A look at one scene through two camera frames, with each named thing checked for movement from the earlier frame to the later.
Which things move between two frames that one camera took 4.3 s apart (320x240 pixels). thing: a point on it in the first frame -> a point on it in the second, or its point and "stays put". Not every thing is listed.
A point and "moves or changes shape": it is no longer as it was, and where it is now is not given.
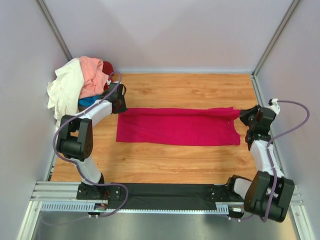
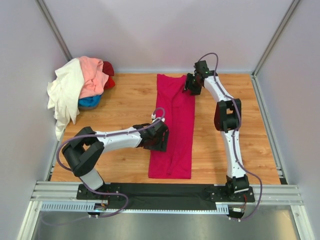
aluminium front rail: x=54 y=191 stays put
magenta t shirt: x=217 y=126 moves or changes shape
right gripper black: x=244 y=114 -> x=189 y=86
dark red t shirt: x=108 y=68 stays put
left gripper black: x=123 y=108 -> x=162 y=146
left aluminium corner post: x=47 y=13 stays put
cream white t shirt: x=65 y=92 stays put
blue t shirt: x=85 y=102 stays put
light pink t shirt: x=95 y=79 stays put
